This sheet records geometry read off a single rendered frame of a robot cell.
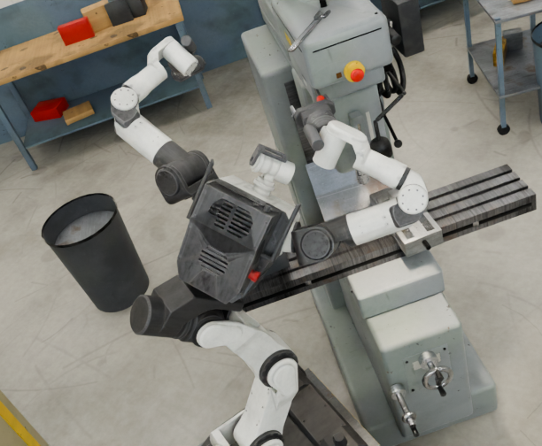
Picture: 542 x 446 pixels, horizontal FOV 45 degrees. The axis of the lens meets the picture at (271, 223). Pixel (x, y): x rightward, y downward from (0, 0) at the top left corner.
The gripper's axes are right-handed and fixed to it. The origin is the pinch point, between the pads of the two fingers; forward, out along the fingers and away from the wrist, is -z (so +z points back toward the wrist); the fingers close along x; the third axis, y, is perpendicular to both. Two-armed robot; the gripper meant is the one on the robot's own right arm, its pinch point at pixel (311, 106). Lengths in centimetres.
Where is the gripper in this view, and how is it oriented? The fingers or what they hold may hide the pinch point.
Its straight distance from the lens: 196.8
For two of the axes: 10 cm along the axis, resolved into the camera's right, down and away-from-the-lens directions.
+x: -9.4, 3.3, 0.0
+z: 2.0, 5.8, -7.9
